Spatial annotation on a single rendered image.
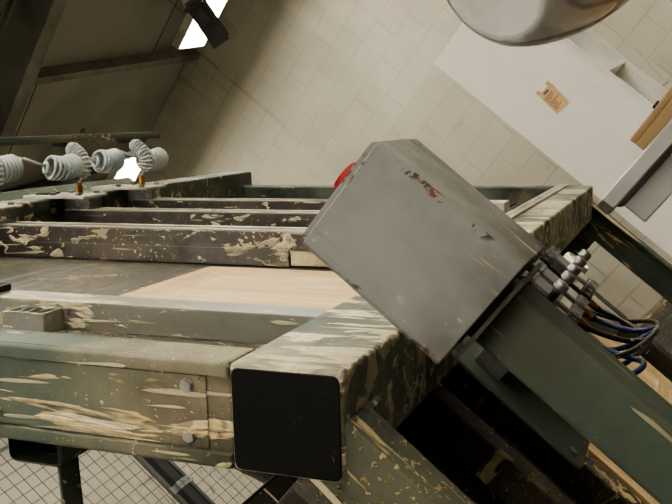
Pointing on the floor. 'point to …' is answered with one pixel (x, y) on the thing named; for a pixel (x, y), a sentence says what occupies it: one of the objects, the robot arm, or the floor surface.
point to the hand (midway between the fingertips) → (218, 35)
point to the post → (586, 387)
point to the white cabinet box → (566, 106)
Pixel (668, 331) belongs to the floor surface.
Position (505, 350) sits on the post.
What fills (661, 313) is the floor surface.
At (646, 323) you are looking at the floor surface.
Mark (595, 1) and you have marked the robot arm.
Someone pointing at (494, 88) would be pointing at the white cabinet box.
